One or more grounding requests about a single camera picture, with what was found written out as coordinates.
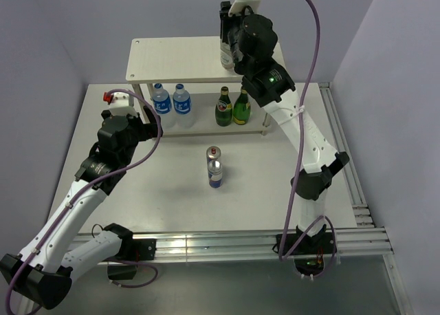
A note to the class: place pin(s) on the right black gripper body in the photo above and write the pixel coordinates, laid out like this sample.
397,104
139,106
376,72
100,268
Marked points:
238,66

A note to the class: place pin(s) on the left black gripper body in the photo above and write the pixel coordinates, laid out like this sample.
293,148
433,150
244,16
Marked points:
137,133

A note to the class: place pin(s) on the energy drink can red tab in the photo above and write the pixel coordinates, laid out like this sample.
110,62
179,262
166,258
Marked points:
213,153

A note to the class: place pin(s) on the green Perrier bottle yellow label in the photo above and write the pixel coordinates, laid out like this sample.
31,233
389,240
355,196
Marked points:
242,108

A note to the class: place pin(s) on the energy drink can silver top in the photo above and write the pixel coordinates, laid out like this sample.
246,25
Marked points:
215,173

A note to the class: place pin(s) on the green Perrier bottle red label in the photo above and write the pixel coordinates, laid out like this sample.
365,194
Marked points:
223,109

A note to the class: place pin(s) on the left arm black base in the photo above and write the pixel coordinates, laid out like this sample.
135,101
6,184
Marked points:
139,250

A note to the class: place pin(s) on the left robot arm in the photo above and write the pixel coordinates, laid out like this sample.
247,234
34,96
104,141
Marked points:
45,270

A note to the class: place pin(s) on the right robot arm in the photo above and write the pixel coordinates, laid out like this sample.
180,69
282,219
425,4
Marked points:
318,162

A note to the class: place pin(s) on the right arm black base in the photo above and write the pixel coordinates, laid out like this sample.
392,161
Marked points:
313,254

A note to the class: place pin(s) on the white two-tier shelf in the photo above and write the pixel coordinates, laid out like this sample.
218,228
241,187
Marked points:
195,63

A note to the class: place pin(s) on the left blue-label water bottle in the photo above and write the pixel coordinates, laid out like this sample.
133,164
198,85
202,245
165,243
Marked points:
163,106

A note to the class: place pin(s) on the blue-label water bottle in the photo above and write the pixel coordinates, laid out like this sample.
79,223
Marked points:
163,106
183,107

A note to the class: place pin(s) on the right blue-label water bottle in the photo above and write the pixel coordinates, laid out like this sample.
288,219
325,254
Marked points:
183,107

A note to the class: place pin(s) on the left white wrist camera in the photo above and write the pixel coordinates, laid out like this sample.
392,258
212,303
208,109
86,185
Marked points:
120,104

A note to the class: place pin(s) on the aluminium frame rail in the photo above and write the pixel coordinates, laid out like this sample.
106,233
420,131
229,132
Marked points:
168,199

